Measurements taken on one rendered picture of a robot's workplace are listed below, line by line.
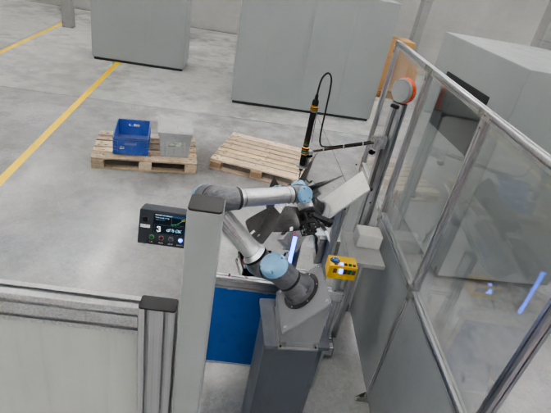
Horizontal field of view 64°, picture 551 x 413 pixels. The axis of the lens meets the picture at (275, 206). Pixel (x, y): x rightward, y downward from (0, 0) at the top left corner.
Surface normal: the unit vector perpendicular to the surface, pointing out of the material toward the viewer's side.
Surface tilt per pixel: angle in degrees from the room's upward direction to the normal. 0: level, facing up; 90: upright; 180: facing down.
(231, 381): 0
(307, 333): 90
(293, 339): 90
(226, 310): 90
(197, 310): 90
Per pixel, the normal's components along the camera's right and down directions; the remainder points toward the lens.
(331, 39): 0.07, 0.52
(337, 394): 0.16, -0.85
